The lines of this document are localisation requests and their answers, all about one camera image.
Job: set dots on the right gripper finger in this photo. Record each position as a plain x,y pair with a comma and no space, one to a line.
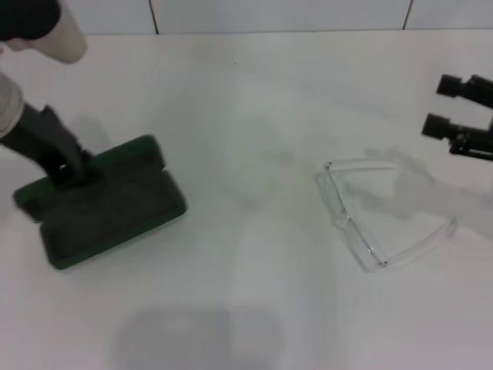
454,86
462,140

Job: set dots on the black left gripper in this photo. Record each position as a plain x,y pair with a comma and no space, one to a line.
38,135

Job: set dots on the green glasses case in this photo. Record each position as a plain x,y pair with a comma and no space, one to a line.
115,216

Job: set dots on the clear plastic glasses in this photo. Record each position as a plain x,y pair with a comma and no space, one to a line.
348,221

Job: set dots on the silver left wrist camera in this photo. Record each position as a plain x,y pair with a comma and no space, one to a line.
65,42

